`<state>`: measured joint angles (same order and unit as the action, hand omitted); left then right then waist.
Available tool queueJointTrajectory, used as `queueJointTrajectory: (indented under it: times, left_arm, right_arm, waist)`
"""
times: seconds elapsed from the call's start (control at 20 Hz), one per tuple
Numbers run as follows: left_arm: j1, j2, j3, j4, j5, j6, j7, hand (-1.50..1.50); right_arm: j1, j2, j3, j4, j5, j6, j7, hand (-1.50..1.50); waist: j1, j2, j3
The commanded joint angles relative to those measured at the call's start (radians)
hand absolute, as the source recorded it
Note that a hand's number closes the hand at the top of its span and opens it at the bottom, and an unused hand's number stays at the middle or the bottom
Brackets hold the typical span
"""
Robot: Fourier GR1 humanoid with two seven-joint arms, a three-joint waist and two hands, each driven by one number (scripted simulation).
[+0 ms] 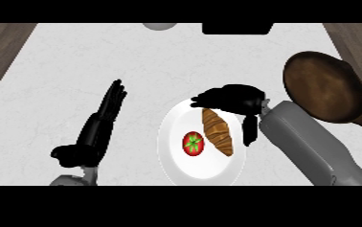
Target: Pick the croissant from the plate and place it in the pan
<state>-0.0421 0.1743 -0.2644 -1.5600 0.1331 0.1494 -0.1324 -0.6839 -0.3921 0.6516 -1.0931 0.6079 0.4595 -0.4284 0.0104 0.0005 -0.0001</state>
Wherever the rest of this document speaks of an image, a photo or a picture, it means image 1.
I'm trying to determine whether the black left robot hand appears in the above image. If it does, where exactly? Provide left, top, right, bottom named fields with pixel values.
left=48, top=79, right=128, bottom=169

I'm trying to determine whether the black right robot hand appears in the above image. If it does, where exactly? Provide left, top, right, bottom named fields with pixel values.
left=188, top=83, right=268, bottom=148

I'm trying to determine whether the brown croissant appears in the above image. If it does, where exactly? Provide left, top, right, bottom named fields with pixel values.
left=200, top=107, right=236, bottom=158

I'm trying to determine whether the brown pan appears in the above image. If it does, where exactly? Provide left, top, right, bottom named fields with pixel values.
left=280, top=50, right=362, bottom=127

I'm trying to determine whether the white plate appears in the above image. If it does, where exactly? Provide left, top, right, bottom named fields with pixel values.
left=156, top=98, right=246, bottom=187

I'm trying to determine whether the red tomato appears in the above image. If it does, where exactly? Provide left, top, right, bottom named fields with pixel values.
left=180, top=130, right=206, bottom=157

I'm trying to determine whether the black appliance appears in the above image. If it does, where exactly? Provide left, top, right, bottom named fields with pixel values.
left=200, top=23, right=276, bottom=35

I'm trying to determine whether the grey round object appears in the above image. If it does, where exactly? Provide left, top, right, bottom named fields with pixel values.
left=141, top=23, right=180, bottom=32

